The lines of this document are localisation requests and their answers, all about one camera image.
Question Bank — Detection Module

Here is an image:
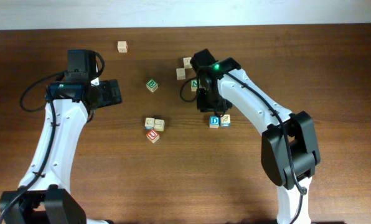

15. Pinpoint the wooden block upper pair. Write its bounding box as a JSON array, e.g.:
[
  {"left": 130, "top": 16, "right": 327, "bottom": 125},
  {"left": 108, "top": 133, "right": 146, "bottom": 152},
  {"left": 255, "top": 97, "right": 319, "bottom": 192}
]
[{"left": 183, "top": 57, "right": 192, "bottom": 69}]

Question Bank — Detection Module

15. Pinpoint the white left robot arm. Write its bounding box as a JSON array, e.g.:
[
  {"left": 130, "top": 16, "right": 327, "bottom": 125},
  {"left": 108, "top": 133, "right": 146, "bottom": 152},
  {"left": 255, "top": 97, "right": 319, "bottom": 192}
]
[{"left": 0, "top": 80, "right": 122, "bottom": 223}]

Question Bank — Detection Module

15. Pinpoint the green N letter block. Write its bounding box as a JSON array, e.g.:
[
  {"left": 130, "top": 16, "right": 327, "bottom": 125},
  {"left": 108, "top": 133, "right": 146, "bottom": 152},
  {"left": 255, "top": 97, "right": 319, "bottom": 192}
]
[{"left": 190, "top": 79, "right": 199, "bottom": 91}]

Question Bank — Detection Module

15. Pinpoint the plain wooden block far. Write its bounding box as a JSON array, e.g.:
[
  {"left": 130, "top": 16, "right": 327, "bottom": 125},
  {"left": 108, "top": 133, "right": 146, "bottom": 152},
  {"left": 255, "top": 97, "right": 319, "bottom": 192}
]
[{"left": 117, "top": 41, "right": 128, "bottom": 53}]

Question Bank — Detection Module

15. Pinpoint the wooden block pair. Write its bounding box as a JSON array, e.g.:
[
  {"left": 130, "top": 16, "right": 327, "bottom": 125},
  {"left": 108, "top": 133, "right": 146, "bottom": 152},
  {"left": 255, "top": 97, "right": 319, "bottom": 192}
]
[
  {"left": 176, "top": 68, "right": 186, "bottom": 80},
  {"left": 183, "top": 57, "right": 192, "bottom": 69}
]

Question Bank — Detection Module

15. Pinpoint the wooden block lower pair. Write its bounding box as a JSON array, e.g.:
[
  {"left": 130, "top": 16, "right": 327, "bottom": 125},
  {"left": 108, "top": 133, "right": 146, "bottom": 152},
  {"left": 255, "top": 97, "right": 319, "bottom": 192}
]
[{"left": 176, "top": 68, "right": 186, "bottom": 80}]

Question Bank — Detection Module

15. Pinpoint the blue D letter block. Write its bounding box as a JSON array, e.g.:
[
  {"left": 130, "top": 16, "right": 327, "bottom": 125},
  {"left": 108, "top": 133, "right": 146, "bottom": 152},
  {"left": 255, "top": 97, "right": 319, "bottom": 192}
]
[{"left": 209, "top": 116, "right": 220, "bottom": 128}]

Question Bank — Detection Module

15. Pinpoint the green B letter block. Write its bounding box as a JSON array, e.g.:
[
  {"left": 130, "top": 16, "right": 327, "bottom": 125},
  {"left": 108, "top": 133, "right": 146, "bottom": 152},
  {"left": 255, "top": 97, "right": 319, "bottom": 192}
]
[{"left": 146, "top": 78, "right": 159, "bottom": 93}]

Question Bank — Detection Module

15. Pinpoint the red U letter block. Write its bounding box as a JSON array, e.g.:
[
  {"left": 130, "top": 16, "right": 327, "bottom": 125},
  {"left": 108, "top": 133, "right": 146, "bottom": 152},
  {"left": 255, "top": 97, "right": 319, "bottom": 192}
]
[{"left": 146, "top": 129, "right": 160, "bottom": 143}]

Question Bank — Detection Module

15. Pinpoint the baseball picture wooden block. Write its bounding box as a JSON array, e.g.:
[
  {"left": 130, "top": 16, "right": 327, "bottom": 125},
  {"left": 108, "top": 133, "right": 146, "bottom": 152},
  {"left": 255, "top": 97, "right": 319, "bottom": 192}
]
[{"left": 144, "top": 118, "right": 155, "bottom": 129}]

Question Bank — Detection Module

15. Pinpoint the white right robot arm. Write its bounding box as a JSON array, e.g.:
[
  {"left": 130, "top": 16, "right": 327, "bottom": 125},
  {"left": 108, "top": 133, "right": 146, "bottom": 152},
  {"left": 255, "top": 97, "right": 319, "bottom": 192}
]
[{"left": 190, "top": 54, "right": 321, "bottom": 223}]

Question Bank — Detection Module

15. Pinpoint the yellow edged wooden block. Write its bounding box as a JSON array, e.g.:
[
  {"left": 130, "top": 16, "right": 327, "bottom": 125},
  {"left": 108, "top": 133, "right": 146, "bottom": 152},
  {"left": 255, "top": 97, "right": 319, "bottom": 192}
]
[{"left": 154, "top": 119, "right": 165, "bottom": 131}]

